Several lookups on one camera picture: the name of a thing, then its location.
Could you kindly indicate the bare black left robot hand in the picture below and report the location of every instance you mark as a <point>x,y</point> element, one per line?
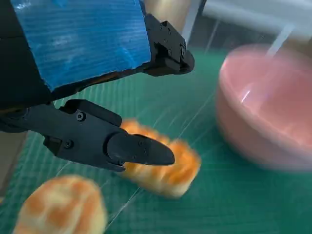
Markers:
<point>80,41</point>

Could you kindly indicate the green cutting mat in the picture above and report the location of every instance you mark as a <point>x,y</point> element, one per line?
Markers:
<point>207,212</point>

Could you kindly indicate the pale golden toy bread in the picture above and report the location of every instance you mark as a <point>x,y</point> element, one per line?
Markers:
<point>63,207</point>

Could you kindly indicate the orange striped toy bread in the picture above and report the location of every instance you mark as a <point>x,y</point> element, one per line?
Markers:
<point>175,175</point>

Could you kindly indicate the pink bowl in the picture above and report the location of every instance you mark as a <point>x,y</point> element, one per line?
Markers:
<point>268,109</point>

